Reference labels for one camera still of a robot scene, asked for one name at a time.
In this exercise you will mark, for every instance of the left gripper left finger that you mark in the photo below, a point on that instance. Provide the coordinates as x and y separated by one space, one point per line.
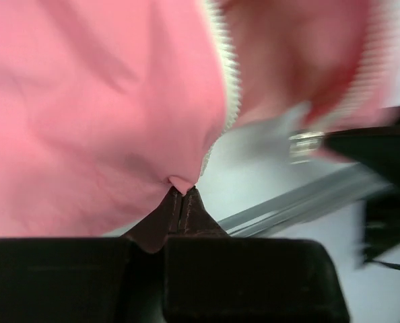
85 279

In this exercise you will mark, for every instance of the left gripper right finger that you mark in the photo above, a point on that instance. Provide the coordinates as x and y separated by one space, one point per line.
212 277

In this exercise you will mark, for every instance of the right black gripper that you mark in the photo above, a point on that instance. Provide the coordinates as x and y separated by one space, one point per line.
378 150

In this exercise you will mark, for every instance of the aluminium front rail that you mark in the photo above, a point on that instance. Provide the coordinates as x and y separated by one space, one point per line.
306 203

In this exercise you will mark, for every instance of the pink hooded jacket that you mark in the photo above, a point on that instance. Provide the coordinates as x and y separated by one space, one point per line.
107 105

